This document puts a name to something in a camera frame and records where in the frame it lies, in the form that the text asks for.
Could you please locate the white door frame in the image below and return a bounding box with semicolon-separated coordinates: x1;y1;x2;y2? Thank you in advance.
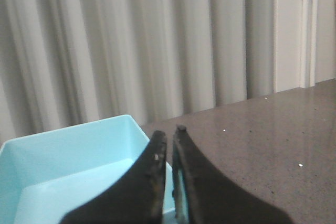
274;0;335;92

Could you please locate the light blue storage box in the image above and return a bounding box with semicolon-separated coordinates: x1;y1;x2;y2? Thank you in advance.
1;115;176;223

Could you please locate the grey pleated curtain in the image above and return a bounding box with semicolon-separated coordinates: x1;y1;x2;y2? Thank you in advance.
1;0;274;142

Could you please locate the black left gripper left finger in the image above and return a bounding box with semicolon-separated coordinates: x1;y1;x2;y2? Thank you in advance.
61;131;167;223

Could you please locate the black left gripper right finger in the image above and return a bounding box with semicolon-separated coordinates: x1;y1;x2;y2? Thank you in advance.
172;125;292;223

